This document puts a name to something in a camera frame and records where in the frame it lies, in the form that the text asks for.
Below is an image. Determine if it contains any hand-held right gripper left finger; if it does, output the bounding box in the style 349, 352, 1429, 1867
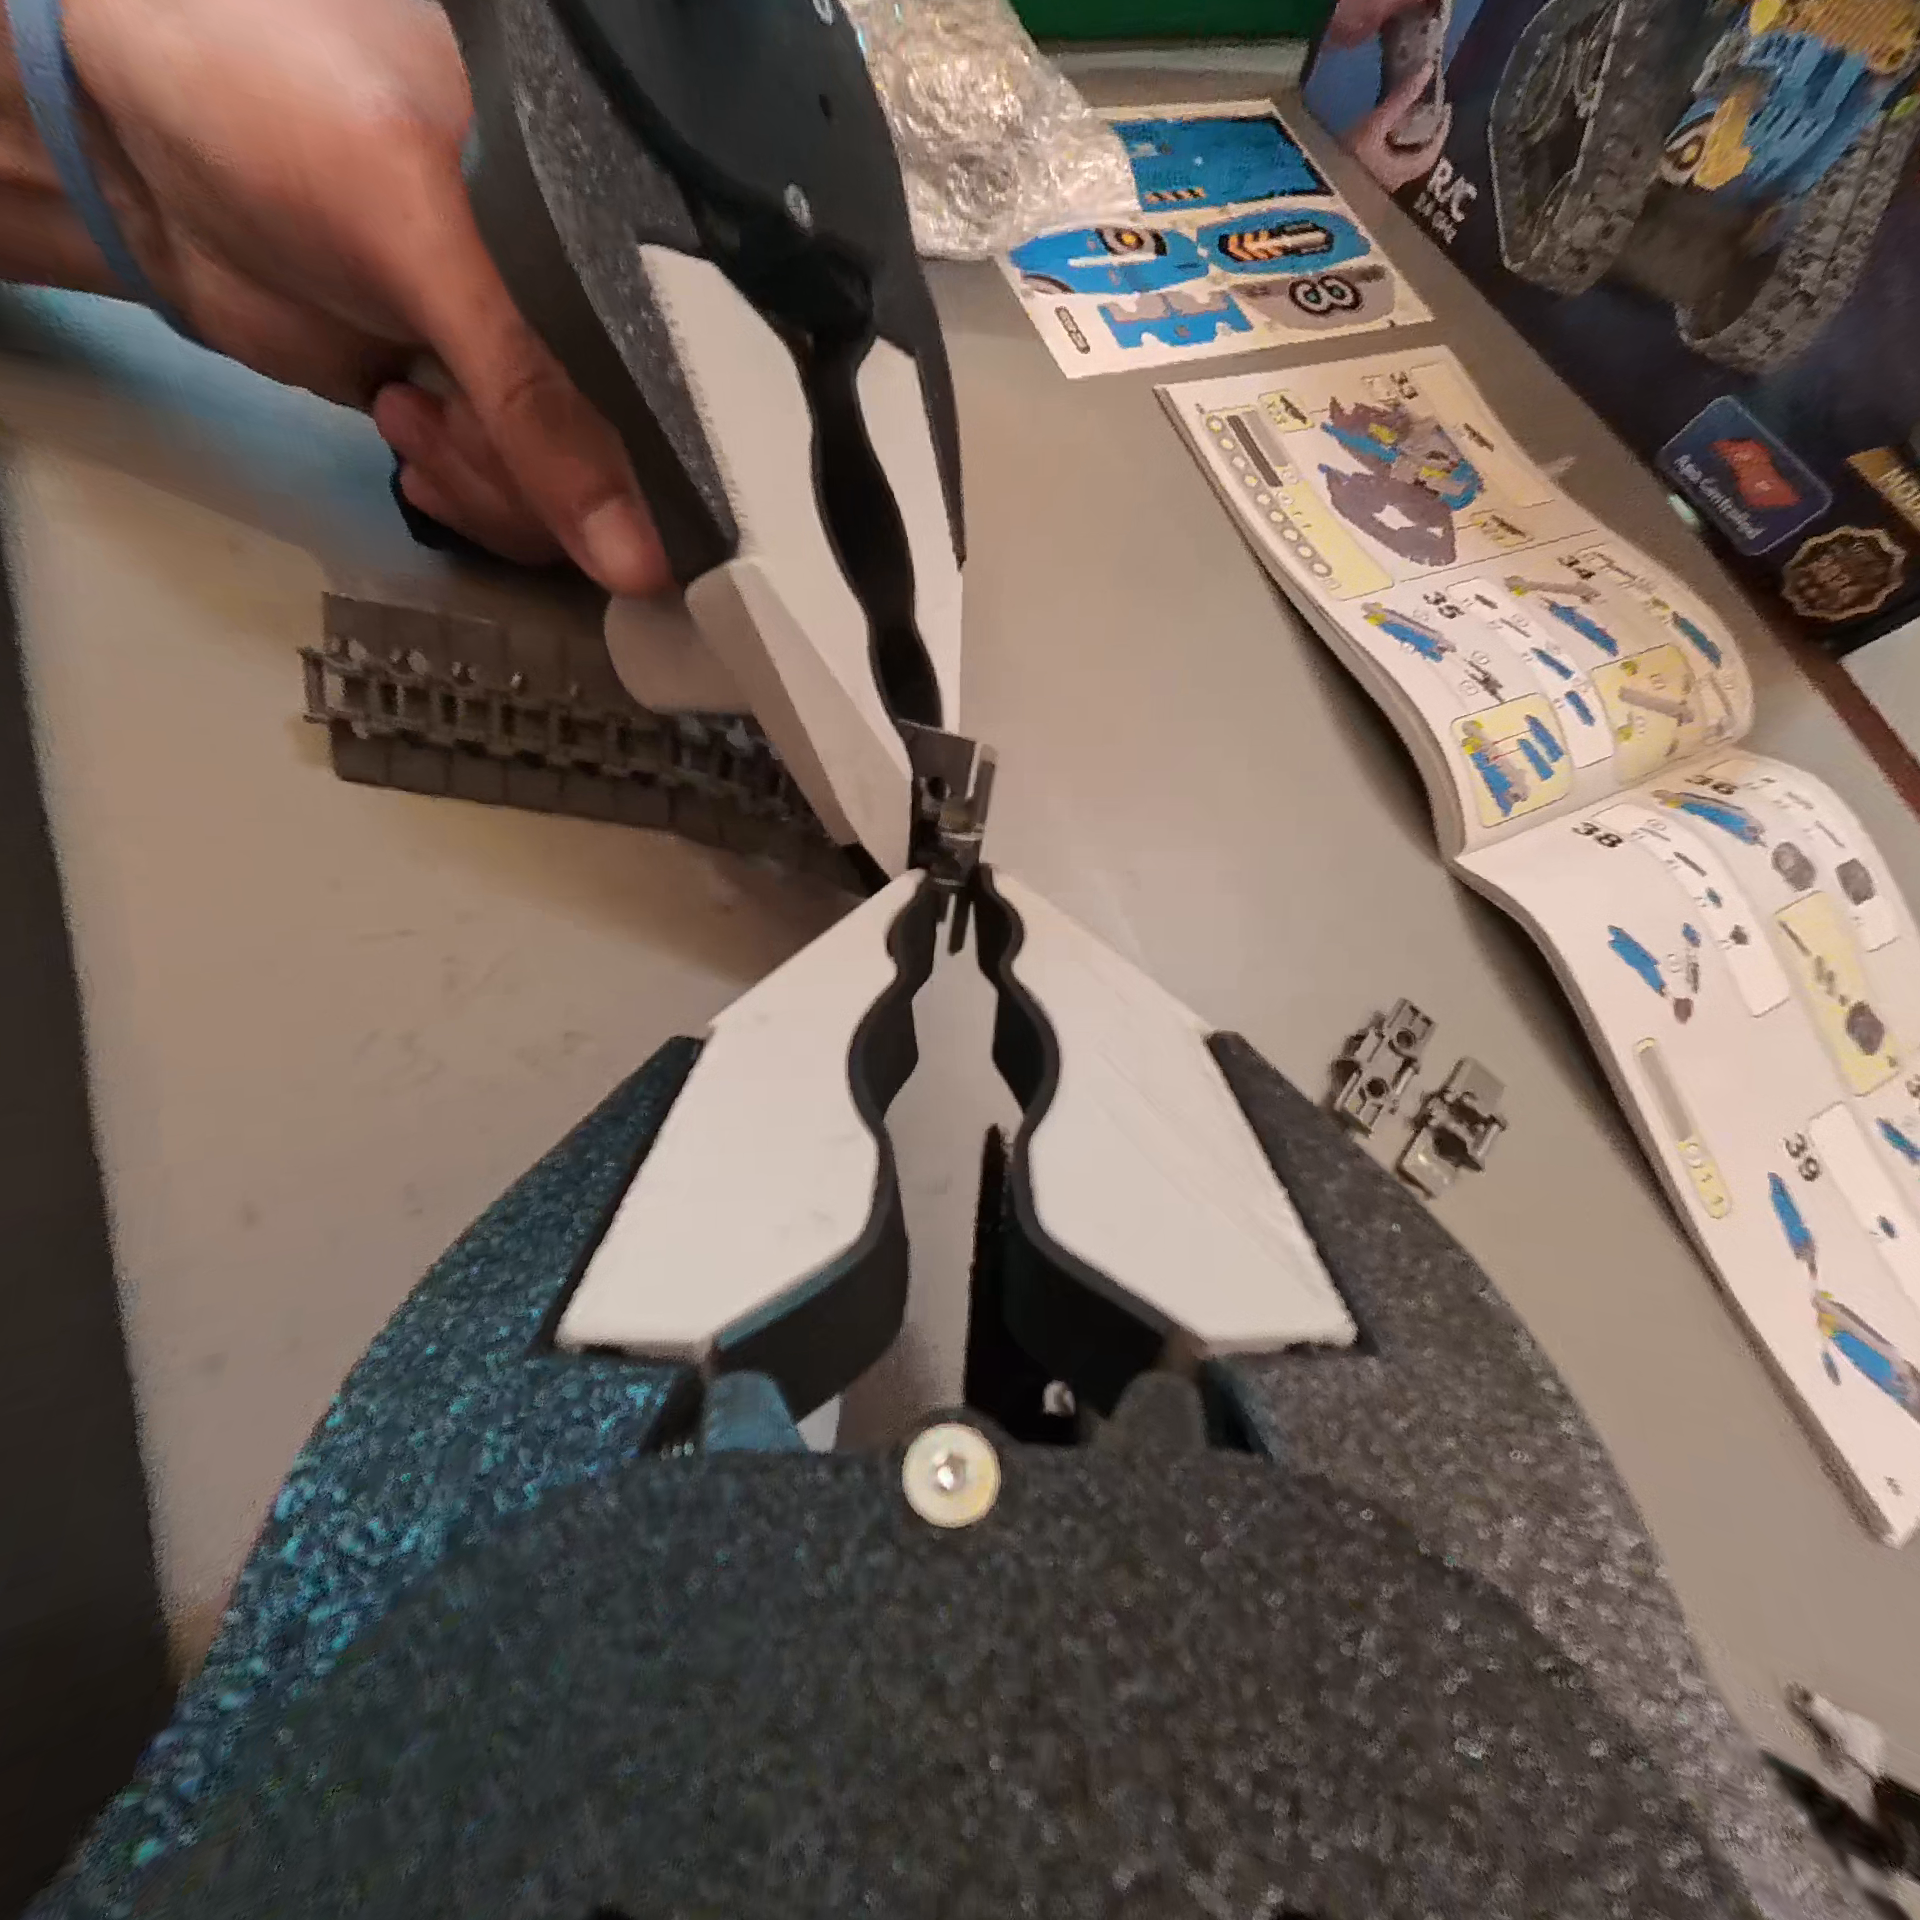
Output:
557, 867, 934, 1360

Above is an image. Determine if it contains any grey desk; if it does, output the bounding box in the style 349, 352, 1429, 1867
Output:
0, 46, 1920, 1878

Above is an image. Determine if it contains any pile of grey track links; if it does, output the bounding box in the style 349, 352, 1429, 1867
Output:
1325, 997, 1511, 1198

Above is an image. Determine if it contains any clear plastic bag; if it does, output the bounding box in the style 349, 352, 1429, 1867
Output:
841, 0, 1143, 262

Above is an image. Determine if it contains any blue sticker sheet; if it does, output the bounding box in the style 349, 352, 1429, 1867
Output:
996, 101, 1434, 378

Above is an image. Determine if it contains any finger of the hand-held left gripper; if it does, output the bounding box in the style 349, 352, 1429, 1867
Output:
648, 245, 921, 876
855, 347, 969, 738

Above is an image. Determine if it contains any blue wristband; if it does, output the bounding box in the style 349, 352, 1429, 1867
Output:
7, 0, 175, 318

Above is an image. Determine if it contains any person's left hand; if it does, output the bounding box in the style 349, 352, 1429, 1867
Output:
83, 0, 672, 596

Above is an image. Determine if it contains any instruction booklet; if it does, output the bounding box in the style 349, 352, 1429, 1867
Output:
1156, 347, 1920, 1549

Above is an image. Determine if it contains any single grey track link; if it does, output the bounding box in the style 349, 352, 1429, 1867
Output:
906, 719, 1002, 940

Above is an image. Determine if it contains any blue toy box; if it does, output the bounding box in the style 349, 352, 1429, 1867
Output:
1302, 0, 1920, 654

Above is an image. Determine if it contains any assembled grey track chain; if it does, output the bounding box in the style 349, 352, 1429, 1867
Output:
299, 587, 891, 892

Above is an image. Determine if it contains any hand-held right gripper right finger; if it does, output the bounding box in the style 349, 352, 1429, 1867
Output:
977, 870, 1358, 1353

